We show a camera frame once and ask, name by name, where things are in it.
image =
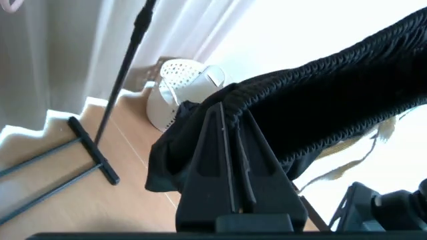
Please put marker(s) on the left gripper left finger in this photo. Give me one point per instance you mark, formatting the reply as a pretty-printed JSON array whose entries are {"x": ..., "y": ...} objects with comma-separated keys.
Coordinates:
[{"x": 207, "y": 186}]

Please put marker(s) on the black shorts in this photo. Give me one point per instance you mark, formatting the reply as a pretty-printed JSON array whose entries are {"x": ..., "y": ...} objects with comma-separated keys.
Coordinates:
[{"x": 317, "y": 100}]

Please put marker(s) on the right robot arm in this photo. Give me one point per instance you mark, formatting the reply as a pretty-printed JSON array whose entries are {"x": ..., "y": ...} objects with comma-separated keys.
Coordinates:
[{"x": 393, "y": 206}]

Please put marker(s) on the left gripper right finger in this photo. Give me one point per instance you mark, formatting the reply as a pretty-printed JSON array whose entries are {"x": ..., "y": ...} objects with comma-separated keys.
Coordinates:
[{"x": 273, "y": 196}]

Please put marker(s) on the beige curtain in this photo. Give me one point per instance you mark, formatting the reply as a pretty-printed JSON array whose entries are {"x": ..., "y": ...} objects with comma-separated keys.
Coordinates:
[{"x": 66, "y": 50}]

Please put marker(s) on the white laundry basket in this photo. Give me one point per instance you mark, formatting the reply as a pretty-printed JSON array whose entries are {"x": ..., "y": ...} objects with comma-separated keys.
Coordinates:
[{"x": 187, "y": 86}]

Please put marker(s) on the black clothes rack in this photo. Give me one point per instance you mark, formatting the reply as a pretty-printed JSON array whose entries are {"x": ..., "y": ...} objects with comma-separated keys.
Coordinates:
[{"x": 93, "y": 150}]

